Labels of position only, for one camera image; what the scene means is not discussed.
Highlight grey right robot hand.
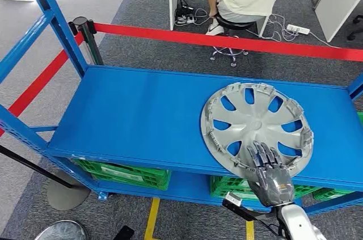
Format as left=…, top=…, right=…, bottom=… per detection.
left=245, top=141, right=295, bottom=208

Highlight silver plastic wheel hubcap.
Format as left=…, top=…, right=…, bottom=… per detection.
left=200, top=82, right=314, bottom=182

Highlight blue metal shelf rack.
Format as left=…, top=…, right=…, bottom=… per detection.
left=0, top=0, right=363, bottom=217

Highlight green plastic crate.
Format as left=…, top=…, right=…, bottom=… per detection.
left=210, top=175, right=321, bottom=200
left=74, top=158, right=171, bottom=184
left=312, top=111, right=363, bottom=201
left=91, top=173, right=171, bottom=191

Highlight red barrier belt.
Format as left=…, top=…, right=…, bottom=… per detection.
left=94, top=22, right=363, bottom=62
left=0, top=31, right=85, bottom=137

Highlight white power strip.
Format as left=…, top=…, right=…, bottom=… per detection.
left=286, top=24, right=310, bottom=36

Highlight black round stool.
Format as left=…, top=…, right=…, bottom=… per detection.
left=210, top=14, right=256, bottom=68

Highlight black office chair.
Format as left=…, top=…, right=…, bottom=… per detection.
left=347, top=14, right=363, bottom=41

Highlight power strip with black adapters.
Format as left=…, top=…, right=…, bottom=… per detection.
left=174, top=5, right=196, bottom=26

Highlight black stanchion with round base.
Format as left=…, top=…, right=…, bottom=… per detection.
left=0, top=144, right=91, bottom=212

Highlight chrome stanchion with round base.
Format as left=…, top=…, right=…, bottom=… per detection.
left=34, top=220, right=89, bottom=240

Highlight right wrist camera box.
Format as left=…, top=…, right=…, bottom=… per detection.
left=225, top=192, right=242, bottom=208

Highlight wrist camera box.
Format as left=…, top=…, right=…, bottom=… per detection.
left=225, top=192, right=242, bottom=208
left=113, top=225, right=135, bottom=240

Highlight white floor cables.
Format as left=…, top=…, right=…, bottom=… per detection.
left=246, top=13, right=340, bottom=49

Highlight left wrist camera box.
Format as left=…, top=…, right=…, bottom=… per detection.
left=113, top=225, right=135, bottom=240

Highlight black barrier post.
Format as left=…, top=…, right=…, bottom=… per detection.
left=68, top=16, right=104, bottom=67

